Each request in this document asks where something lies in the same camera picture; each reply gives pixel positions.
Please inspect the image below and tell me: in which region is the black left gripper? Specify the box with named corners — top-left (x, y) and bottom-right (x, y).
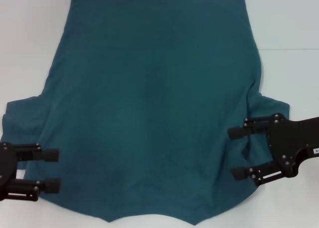
top-left (0, 142), bottom-right (62, 197)

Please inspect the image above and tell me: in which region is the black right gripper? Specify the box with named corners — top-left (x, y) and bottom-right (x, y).
top-left (227, 114), bottom-right (319, 187)

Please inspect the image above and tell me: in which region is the teal blue t-shirt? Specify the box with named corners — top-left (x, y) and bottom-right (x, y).
top-left (0, 0), bottom-right (291, 228)

